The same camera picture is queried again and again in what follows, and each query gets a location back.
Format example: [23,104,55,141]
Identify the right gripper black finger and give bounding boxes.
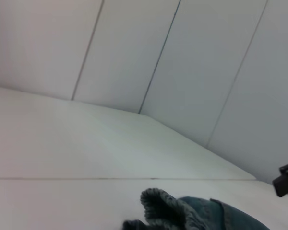
[272,160,288,198]

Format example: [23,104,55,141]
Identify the blue denim shorts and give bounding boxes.
[121,188,271,230]

